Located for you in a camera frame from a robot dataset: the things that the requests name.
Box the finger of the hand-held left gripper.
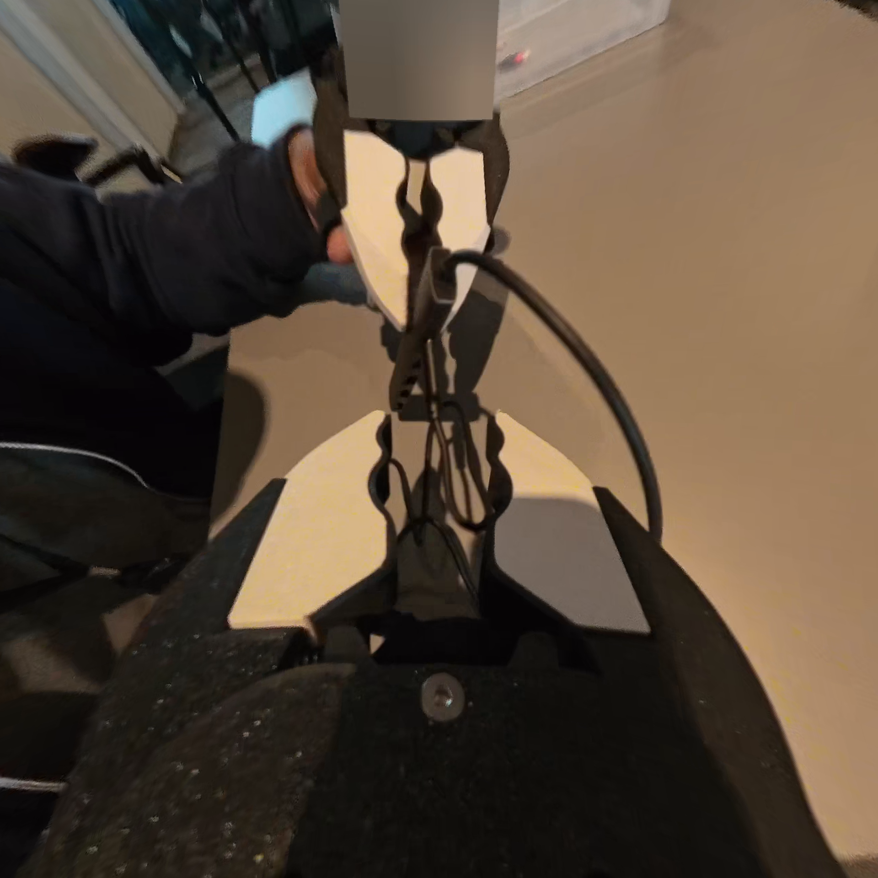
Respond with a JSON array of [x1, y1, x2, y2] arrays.
[[339, 129, 416, 330], [427, 145, 496, 332]]

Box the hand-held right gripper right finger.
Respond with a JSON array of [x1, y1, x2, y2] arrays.
[[479, 409, 653, 642]]

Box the person's left forearm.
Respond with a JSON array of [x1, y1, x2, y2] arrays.
[[0, 140, 330, 368]]

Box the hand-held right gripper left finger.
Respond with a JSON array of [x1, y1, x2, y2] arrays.
[[226, 409, 400, 646]]

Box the clear plastic organizer box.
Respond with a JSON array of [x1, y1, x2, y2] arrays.
[[494, 0, 672, 100]]

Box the grey usb hub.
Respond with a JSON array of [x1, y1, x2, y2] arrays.
[[387, 246, 664, 543]]

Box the person's left hand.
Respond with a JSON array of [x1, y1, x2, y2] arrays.
[[287, 128, 356, 267]]

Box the black office chair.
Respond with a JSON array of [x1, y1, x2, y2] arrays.
[[12, 134, 185, 187]]

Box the black usb cable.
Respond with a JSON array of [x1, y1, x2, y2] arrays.
[[410, 336, 496, 599]]

